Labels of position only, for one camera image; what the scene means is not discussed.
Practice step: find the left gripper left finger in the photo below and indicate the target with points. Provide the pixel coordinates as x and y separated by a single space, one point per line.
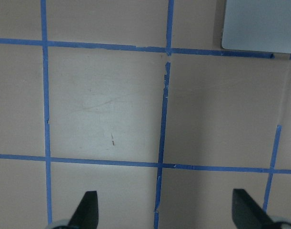
86 215

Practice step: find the silver laptop notebook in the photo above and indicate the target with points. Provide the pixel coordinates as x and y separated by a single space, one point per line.
257 25

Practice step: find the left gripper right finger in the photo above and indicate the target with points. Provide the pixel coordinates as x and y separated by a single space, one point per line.
246 213

